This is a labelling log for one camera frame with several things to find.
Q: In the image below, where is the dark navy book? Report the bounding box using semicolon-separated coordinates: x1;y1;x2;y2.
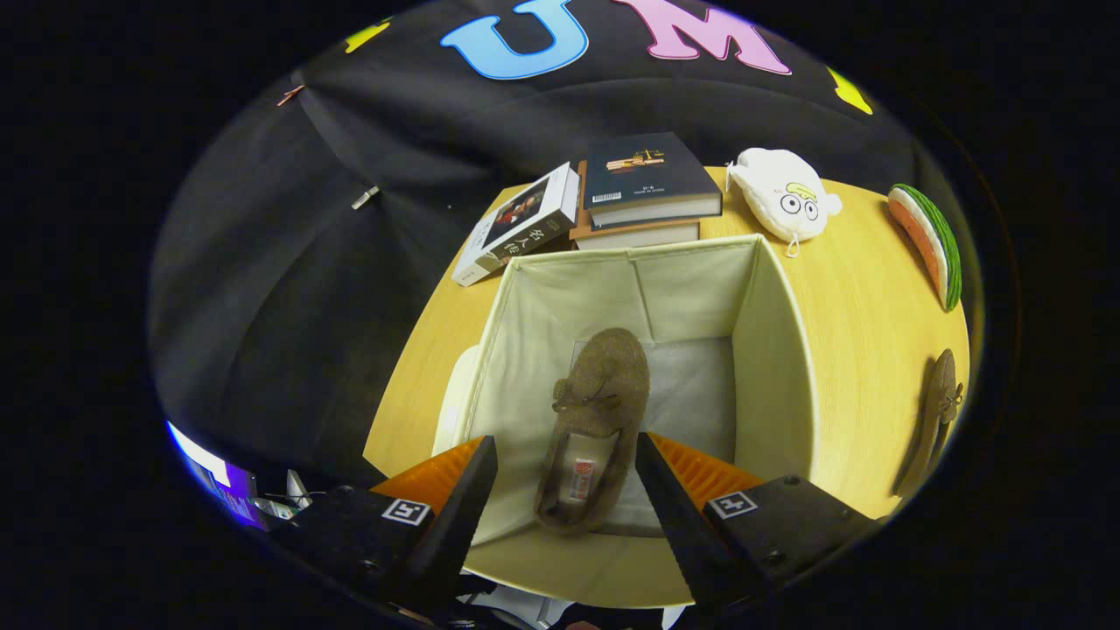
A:
582;131;725;230

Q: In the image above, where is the brown suede shoe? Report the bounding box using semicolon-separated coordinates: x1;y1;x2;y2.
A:
892;348;965;500
534;327;653;536

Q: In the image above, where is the watermelon slice plush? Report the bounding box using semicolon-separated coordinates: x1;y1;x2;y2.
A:
887;183;963;313

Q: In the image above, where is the computer screen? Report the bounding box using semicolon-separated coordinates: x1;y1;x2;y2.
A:
166;420;260;531

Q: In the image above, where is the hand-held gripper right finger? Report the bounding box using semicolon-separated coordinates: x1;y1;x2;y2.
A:
634;431;883;615

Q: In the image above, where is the grey fabric storage box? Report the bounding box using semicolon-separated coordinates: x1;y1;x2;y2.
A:
431;233;819;611

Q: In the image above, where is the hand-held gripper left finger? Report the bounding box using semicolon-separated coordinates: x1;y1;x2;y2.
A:
273;435;500;618

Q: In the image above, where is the white plush toy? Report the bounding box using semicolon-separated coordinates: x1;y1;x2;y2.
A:
724;147;844;259

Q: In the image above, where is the brown cover book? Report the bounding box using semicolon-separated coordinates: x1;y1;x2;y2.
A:
569;160;703;252

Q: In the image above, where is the white cover book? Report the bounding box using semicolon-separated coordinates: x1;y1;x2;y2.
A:
451;162;581;288

